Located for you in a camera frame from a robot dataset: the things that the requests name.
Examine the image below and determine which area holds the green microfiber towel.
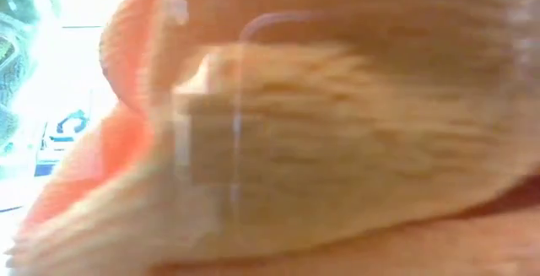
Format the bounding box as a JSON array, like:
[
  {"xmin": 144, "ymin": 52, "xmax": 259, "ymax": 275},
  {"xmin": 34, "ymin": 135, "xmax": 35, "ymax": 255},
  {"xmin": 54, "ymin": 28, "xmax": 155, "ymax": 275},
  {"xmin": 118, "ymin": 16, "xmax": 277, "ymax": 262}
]
[{"xmin": 0, "ymin": 0, "xmax": 64, "ymax": 150}]

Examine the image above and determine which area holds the clear plastic basket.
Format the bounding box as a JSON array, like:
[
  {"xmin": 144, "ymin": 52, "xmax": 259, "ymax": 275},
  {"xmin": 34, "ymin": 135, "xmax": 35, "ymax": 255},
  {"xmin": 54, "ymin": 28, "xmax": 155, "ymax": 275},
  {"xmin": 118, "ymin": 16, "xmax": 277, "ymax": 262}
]
[
  {"xmin": 0, "ymin": 0, "xmax": 540, "ymax": 276},
  {"xmin": 0, "ymin": 0, "xmax": 60, "ymax": 176}
]

